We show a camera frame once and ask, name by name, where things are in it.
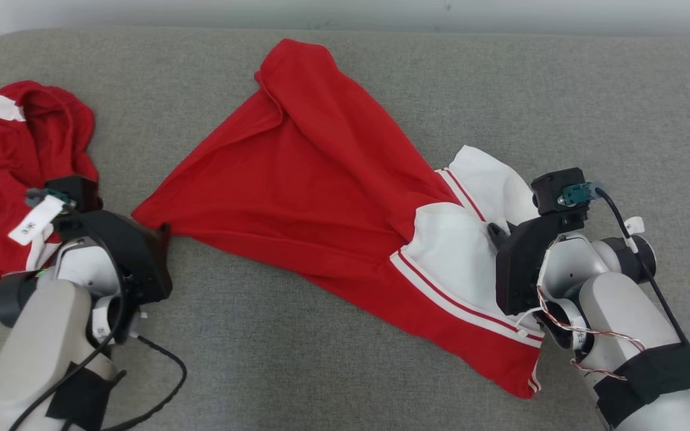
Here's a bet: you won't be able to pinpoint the teal right cable connector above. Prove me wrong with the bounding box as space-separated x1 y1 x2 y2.
561 183 603 207

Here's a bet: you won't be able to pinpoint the grey fabric sofa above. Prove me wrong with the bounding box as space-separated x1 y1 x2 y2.
0 27 690 431

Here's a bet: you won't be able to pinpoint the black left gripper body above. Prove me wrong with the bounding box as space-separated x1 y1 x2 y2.
57 210 173 345

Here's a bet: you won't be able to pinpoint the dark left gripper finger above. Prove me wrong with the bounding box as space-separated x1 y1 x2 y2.
152 223 172 255

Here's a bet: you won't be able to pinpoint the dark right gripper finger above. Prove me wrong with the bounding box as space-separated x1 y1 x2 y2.
487 222 511 250

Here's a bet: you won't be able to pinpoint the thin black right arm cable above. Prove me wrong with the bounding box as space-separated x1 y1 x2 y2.
595 189 690 414

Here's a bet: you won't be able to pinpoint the red white twisted wires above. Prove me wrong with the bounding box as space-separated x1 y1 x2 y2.
535 236 646 381

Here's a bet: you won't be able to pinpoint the small white cable tag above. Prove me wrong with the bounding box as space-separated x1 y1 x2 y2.
624 217 645 252

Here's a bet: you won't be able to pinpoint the red Bulls jersey white sleeves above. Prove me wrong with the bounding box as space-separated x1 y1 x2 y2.
131 39 546 400

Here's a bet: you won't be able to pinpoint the white printed paper label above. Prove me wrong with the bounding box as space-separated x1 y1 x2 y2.
8 196 65 246

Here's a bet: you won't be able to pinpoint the teal cable connector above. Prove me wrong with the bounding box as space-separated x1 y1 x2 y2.
25 188 71 208
561 183 603 207

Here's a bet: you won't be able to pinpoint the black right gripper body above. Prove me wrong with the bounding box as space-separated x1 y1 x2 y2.
495 210 588 316

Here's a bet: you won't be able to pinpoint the teal left cable connector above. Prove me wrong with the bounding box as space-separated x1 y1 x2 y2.
25 188 71 208

